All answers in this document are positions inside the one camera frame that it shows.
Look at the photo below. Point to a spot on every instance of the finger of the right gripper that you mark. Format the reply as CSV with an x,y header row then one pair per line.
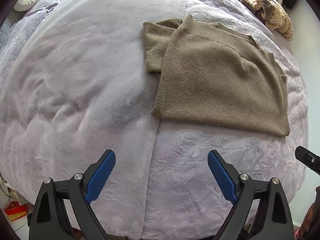
x,y
308,158

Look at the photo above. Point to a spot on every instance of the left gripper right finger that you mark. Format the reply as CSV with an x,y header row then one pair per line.
x,y
273,217

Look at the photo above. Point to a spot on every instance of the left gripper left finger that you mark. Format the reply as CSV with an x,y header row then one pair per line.
x,y
49,219

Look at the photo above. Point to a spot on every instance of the tan knit sweater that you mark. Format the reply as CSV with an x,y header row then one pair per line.
x,y
210,74

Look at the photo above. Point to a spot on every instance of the striped cream brown clothes pile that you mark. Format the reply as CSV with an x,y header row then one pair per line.
x,y
272,15

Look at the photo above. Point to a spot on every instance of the person right hand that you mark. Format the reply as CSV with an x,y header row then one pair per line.
x,y
312,214

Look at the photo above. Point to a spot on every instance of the red yellow box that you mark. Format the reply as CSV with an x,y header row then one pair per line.
x,y
15,211

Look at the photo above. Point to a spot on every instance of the lavender embossed bed blanket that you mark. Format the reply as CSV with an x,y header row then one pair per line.
x,y
79,87

